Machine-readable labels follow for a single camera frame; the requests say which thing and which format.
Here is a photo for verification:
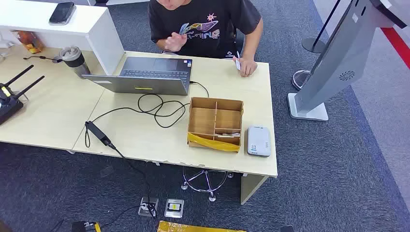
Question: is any steel tumbler with lid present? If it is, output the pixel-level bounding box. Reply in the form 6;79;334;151
59;46;91;79

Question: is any beige desk leg panel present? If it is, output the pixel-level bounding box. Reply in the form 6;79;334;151
240;174;269;205

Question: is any grey laptop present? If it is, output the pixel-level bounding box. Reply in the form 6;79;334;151
81;56;193;96

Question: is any black power adapter brick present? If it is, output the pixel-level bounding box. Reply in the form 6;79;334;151
86;120;112;146

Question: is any person's left hand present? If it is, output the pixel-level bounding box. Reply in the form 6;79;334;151
233;56;258;78

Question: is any black device with yellow strap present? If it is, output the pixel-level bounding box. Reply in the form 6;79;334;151
71;221;103;232

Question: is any yellow taped package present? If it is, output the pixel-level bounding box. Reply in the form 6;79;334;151
157;220;247;232

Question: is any steel floor socket with plug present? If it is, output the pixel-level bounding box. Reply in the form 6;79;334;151
138;196;160;218

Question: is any thin black charger cable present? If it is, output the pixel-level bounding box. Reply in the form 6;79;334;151
84;81;210;148

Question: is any round clear stanchion base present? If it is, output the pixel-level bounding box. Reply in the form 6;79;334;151
291;70;311;91

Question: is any grey kiosk stand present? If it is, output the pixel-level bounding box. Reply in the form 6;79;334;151
287;0;408;122

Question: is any white desk shelf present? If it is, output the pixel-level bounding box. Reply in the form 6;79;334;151
0;0;126;75

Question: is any black stanchion post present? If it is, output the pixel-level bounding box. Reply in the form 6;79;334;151
301;0;342;54

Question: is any cardboard divider box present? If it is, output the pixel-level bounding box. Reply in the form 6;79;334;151
187;97;244;153

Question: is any orange snack bag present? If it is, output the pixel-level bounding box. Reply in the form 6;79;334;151
14;30;45;55

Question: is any steel floor socket yellow label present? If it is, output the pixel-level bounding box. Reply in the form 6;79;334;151
164;199;185;219

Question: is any black mains cord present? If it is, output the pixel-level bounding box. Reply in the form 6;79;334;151
109;142;158;218

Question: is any person's right hand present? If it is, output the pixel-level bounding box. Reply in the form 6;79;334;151
164;32;188;53

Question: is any chrome stool base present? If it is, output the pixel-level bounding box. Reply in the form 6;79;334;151
181;166;234;203

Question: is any black smartphone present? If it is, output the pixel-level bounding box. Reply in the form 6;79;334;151
48;1;77;26

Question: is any person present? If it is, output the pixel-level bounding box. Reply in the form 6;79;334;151
147;0;264;78

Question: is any white card reader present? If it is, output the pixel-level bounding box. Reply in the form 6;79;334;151
247;125;272;158

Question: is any yellow tape strip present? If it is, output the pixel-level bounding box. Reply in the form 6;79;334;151
187;131;241;152

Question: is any black desk cable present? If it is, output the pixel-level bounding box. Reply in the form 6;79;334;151
23;55;63;64

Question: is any black router with antennas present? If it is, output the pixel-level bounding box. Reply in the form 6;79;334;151
0;64;46;126

